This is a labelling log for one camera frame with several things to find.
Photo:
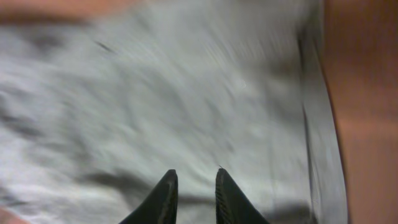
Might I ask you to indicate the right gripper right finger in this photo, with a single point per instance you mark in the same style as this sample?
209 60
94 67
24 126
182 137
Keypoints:
232 206

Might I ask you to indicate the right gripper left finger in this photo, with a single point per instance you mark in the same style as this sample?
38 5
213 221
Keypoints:
160 206

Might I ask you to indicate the grey shorts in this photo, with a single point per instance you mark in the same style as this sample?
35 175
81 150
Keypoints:
94 113

